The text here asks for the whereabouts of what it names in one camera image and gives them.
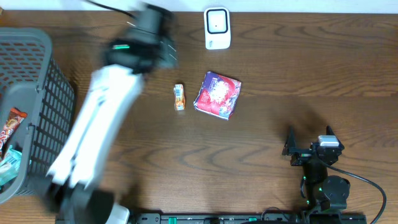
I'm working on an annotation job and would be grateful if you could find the grey plastic basket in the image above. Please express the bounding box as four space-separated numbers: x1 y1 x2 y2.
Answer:
1 27 75 203

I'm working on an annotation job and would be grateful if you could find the teal snack packet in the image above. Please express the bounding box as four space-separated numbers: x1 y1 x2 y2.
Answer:
0 145 22 187

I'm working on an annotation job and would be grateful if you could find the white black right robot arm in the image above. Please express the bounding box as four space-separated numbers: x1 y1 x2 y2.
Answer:
282 126 350 212

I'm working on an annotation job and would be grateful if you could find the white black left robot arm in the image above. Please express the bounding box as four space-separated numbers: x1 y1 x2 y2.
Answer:
35 4 177 223

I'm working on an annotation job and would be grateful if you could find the purple red snack packet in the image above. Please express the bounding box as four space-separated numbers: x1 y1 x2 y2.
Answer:
193 72 242 120

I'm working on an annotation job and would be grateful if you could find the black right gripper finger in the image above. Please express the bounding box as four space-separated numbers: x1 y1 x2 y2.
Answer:
282 126 296 156
326 126 341 145

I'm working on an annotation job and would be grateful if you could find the small orange snack packet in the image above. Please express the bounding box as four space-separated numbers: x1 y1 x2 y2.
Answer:
174 83 185 111

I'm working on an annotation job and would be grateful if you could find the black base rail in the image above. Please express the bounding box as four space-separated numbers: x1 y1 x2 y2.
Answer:
129 212 367 224

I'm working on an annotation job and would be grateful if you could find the white barcode scanner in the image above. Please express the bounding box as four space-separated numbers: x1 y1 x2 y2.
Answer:
203 7 231 50

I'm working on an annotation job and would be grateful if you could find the red chocolate bar wrapper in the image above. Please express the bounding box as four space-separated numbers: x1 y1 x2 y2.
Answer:
1 108 28 159

